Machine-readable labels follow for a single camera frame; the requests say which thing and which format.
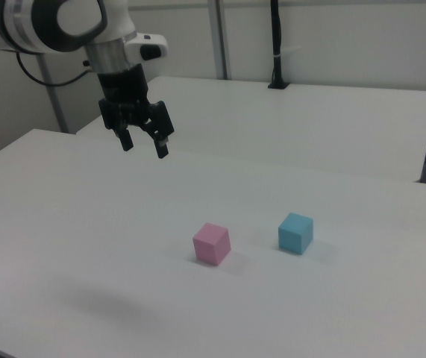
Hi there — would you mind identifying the black pole with clamp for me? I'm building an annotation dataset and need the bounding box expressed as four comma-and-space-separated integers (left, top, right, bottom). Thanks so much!
267, 0, 292, 90

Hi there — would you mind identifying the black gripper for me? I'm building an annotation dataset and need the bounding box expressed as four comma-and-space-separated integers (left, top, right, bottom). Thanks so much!
96, 63, 175, 160

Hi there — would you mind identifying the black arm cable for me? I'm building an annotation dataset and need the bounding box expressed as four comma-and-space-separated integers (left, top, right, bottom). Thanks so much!
0, 50, 90, 88

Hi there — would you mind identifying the grey aluminium wall post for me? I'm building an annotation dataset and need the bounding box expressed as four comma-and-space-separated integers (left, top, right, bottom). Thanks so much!
207, 0, 233, 81

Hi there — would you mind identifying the white side table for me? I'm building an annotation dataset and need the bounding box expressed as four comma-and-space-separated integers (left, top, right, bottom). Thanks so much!
75, 76, 426, 183

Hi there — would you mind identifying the pink foam cube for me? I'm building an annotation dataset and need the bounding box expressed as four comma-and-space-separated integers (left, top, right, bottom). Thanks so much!
192, 222, 232, 268

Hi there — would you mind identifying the blue foam cube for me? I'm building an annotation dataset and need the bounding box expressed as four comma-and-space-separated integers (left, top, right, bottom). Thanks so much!
278, 212, 315, 257

